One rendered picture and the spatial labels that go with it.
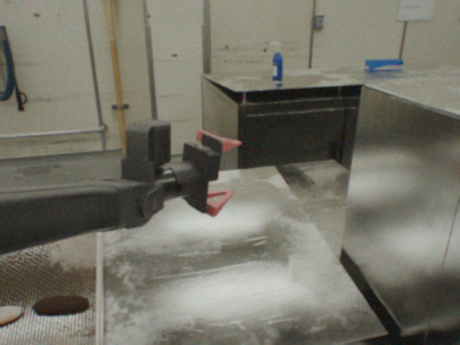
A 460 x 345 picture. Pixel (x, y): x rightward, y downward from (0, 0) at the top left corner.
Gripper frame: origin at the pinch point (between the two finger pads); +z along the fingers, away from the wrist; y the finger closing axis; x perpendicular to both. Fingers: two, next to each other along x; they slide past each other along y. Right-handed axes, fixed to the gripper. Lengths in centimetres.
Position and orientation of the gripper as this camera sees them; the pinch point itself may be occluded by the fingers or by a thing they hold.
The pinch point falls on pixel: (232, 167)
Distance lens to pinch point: 73.8
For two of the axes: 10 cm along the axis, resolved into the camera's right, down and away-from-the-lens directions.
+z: 7.1, -1.7, 6.8
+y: -1.2, 9.2, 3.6
